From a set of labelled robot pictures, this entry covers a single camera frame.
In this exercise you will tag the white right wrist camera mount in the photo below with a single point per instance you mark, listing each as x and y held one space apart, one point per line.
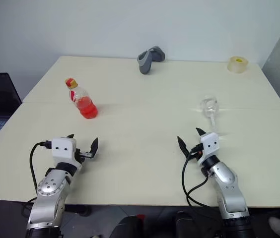
210 146

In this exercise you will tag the white shoe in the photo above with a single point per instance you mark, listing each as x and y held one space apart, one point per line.
277 226

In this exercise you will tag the translucent yellowish tape roll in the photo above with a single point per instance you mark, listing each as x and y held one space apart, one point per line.
238 65

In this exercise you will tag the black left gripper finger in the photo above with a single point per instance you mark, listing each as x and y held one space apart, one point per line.
94 147
70 136

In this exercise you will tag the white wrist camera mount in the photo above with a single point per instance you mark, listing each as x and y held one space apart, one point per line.
210 146
63 148

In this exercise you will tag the plastic bottle with red drink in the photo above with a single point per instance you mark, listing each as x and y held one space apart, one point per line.
88 109

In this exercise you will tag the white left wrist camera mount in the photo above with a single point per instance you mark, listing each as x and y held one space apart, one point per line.
63 148

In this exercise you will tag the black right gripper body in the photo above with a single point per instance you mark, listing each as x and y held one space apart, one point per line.
195 151

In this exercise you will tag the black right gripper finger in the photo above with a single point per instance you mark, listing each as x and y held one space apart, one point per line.
200 131
182 146

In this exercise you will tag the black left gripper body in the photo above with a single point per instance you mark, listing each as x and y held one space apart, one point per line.
79 156

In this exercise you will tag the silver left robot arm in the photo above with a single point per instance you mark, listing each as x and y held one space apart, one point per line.
47 188

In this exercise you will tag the dark rounded shape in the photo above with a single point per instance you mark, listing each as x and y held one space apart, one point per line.
186 225
127 228

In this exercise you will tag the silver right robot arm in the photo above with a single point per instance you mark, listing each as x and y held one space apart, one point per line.
227 183

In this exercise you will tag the clear wine glass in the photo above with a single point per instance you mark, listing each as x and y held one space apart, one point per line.
210 109

